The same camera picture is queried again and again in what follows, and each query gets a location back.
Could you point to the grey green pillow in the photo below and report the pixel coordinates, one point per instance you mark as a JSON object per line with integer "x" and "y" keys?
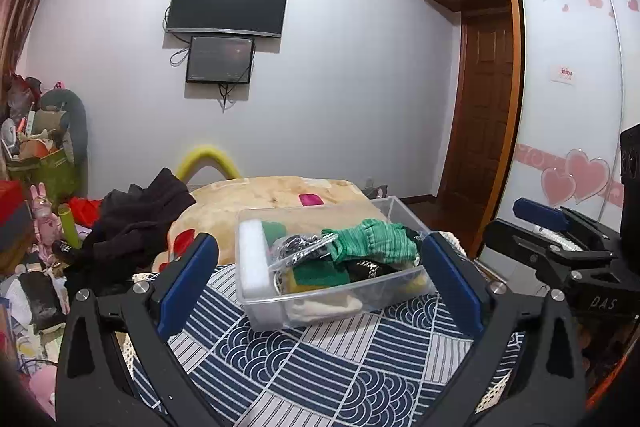
{"x": 76, "y": 120}

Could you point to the white foam sponge block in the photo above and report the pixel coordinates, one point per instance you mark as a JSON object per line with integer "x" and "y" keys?
{"x": 252, "y": 260}

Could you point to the yellow foam arch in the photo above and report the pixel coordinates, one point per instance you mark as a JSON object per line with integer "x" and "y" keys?
{"x": 206, "y": 155}

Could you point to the blue white patterned tablecloth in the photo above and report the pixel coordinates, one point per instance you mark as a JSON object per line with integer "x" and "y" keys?
{"x": 380, "y": 368}

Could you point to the green knitted cloth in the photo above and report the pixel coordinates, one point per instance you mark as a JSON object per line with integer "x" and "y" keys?
{"x": 374, "y": 239}

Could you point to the black clothes pile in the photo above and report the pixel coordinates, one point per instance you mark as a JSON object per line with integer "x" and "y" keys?
{"x": 130, "y": 232}

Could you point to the beige floral blanket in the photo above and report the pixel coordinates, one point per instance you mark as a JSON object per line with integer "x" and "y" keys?
{"x": 217, "y": 206}

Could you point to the large black wall television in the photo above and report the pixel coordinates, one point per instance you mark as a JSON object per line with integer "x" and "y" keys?
{"x": 258, "y": 18}

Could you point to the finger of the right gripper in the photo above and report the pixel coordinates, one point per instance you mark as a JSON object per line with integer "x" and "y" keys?
{"x": 562, "y": 241}

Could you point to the small black wall monitor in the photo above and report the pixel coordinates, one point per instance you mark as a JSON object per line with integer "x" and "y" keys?
{"x": 220, "y": 60}

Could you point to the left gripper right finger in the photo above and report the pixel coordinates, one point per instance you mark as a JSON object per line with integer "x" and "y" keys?
{"x": 547, "y": 385}

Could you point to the red box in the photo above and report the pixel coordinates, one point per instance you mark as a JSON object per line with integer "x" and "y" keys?
{"x": 15, "y": 220}

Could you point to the clear plastic storage box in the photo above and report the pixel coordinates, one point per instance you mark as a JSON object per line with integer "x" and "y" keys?
{"x": 269, "y": 314}

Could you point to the white towel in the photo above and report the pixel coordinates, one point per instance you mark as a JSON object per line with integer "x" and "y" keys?
{"x": 310, "y": 311}

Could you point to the green cardboard box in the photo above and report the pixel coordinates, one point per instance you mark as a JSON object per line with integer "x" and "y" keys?
{"x": 61, "y": 178}

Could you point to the white sliding wardrobe door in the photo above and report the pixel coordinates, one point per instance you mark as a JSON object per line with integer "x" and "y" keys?
{"x": 580, "y": 92}

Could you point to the green yellow scrub sponge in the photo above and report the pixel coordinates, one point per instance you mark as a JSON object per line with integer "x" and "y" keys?
{"x": 314, "y": 274}

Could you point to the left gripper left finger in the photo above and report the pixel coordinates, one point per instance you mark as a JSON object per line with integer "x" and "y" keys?
{"x": 93, "y": 386}

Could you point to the bagged steel wool scrubber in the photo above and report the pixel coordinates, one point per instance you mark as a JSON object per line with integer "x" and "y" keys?
{"x": 289, "y": 251}

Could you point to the pink plush rabbit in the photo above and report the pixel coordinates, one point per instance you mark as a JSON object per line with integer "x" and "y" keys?
{"x": 46, "y": 223}

